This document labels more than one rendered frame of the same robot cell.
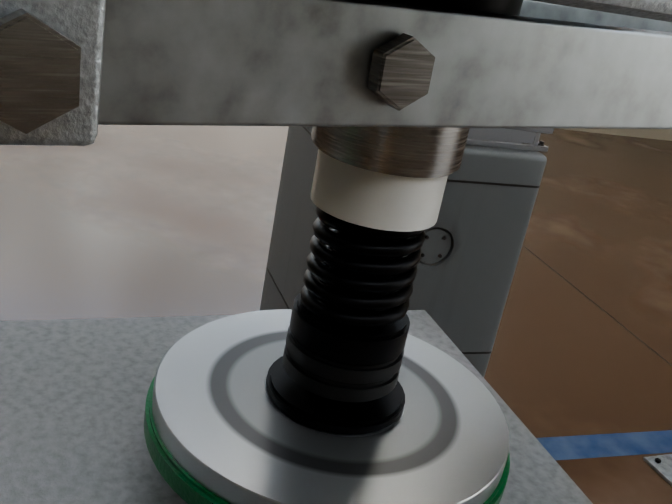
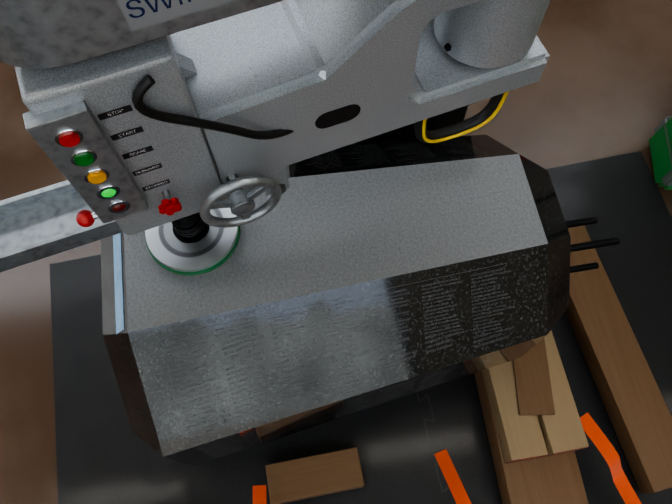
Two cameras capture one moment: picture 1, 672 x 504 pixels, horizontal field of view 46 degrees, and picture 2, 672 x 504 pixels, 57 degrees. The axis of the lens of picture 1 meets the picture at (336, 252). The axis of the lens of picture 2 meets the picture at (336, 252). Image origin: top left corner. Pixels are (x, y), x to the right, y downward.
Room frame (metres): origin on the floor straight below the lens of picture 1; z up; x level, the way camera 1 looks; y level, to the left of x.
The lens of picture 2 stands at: (0.92, 0.46, 2.22)
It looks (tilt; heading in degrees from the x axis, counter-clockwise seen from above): 67 degrees down; 195
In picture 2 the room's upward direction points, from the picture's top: 1 degrees counter-clockwise
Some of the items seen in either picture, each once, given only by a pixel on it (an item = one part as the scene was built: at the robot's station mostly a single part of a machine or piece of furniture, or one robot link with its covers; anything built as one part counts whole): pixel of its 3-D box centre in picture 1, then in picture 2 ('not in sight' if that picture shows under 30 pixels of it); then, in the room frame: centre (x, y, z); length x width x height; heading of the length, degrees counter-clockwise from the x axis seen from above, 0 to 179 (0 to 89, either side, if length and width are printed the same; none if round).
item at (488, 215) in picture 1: (373, 306); not in sight; (1.58, -0.10, 0.43); 0.50 x 0.50 x 0.85; 22
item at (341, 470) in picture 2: not in sight; (315, 476); (0.83, 0.36, 0.07); 0.30 x 0.12 x 0.12; 114
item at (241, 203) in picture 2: not in sight; (235, 186); (0.44, 0.15, 1.24); 0.15 x 0.10 x 0.15; 125
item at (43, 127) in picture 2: not in sight; (94, 167); (0.54, -0.01, 1.41); 0.08 x 0.03 x 0.28; 125
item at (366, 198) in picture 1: (380, 175); not in sight; (0.41, -0.02, 1.06); 0.07 x 0.07 x 0.04
